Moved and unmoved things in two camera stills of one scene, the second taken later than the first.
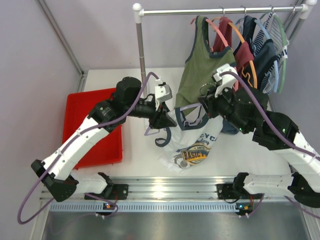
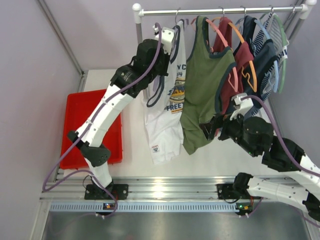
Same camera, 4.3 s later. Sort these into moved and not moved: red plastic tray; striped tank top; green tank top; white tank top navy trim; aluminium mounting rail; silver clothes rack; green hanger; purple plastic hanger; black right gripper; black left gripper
Moved: purple plastic hanger; white tank top navy trim; black right gripper; black left gripper
Not moved: aluminium mounting rail; red plastic tray; silver clothes rack; green hanger; green tank top; striped tank top
